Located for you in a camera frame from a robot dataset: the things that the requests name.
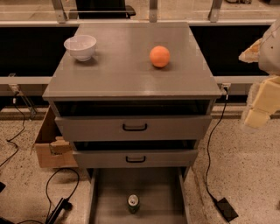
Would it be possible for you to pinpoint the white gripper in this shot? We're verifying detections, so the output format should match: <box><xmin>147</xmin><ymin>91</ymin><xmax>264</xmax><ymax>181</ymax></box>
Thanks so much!
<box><xmin>239</xmin><ymin>18</ymin><xmax>280</xmax><ymax>129</ymax></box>

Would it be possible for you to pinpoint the green soda can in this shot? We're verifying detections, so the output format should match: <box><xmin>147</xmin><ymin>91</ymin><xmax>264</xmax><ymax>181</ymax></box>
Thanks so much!
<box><xmin>127</xmin><ymin>194</ymin><xmax>140</xmax><ymax>214</ymax></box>

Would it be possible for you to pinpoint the grey top drawer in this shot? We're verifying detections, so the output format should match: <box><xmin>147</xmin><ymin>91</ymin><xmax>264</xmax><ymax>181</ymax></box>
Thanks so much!
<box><xmin>55</xmin><ymin>115</ymin><xmax>212</xmax><ymax>142</ymax></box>

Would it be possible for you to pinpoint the grey drawer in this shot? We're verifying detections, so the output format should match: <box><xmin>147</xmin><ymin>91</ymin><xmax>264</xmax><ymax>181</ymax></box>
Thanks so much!
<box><xmin>86</xmin><ymin>167</ymin><xmax>191</xmax><ymax>224</ymax></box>
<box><xmin>73</xmin><ymin>150</ymin><xmax>198</xmax><ymax>168</ymax></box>
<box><xmin>55</xmin><ymin>115</ymin><xmax>212</xmax><ymax>142</ymax></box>

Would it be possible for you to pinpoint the grey drawer cabinet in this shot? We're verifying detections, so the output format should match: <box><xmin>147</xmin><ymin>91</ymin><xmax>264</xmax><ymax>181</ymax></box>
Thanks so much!
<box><xmin>42</xmin><ymin>22</ymin><xmax>222</xmax><ymax>176</ymax></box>

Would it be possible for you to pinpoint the grey bottom drawer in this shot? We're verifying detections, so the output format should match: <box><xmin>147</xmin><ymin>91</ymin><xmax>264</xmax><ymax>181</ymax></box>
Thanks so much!
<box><xmin>86</xmin><ymin>167</ymin><xmax>191</xmax><ymax>224</ymax></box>

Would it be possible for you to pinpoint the grey middle drawer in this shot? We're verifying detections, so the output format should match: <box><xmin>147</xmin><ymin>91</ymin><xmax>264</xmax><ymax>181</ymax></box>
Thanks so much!
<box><xmin>73</xmin><ymin>150</ymin><xmax>198</xmax><ymax>168</ymax></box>

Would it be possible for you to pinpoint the orange fruit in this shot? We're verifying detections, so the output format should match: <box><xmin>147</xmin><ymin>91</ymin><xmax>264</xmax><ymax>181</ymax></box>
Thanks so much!
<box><xmin>150</xmin><ymin>45</ymin><xmax>170</xmax><ymax>68</ymax></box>

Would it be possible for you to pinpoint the black power adapter right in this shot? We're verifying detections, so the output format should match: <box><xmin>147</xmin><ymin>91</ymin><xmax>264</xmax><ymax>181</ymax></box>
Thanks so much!
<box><xmin>216</xmin><ymin>198</ymin><xmax>238</xmax><ymax>222</ymax></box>

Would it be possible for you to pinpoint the white ceramic bowl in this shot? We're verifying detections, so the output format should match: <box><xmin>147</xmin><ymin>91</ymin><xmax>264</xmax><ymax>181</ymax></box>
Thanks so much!
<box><xmin>64</xmin><ymin>35</ymin><xmax>97</xmax><ymax>61</ymax></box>

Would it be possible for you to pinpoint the black office chair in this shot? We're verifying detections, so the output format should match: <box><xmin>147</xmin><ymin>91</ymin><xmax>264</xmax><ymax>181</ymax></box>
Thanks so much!
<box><xmin>69</xmin><ymin>0</ymin><xmax>136</xmax><ymax>19</ymax></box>

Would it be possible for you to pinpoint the cardboard box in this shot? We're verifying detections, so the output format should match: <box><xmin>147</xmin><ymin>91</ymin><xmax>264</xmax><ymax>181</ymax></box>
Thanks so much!
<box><xmin>34</xmin><ymin>108</ymin><xmax>77</xmax><ymax>168</ymax></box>

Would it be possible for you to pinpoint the black power strip left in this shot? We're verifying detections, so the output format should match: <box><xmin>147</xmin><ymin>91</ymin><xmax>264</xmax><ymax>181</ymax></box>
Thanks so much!
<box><xmin>45</xmin><ymin>198</ymin><xmax>73</xmax><ymax>224</ymax></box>

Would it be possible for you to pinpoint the black cable right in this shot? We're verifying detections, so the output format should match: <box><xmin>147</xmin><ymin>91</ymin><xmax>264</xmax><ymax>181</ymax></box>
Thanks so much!
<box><xmin>204</xmin><ymin>87</ymin><xmax>229</xmax><ymax>202</ymax></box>

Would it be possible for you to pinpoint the black cable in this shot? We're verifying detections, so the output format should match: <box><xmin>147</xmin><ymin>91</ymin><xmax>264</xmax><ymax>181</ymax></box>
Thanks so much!
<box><xmin>204</xmin><ymin>87</ymin><xmax>229</xmax><ymax>202</ymax></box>
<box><xmin>0</xmin><ymin>90</ymin><xmax>26</xmax><ymax>168</ymax></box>

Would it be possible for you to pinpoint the black cable left floor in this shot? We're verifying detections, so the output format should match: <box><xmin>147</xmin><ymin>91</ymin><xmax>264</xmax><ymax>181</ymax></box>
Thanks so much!
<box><xmin>17</xmin><ymin>167</ymin><xmax>81</xmax><ymax>224</ymax></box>

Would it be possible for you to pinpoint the metal railing frame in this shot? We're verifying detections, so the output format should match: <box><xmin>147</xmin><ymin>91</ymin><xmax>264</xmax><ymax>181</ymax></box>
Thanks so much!
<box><xmin>0</xmin><ymin>0</ymin><xmax>280</xmax><ymax>97</ymax></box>

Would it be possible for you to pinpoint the black cable far left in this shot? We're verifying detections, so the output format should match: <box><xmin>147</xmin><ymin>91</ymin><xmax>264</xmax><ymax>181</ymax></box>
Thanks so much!
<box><xmin>0</xmin><ymin>90</ymin><xmax>26</xmax><ymax>168</ymax></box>

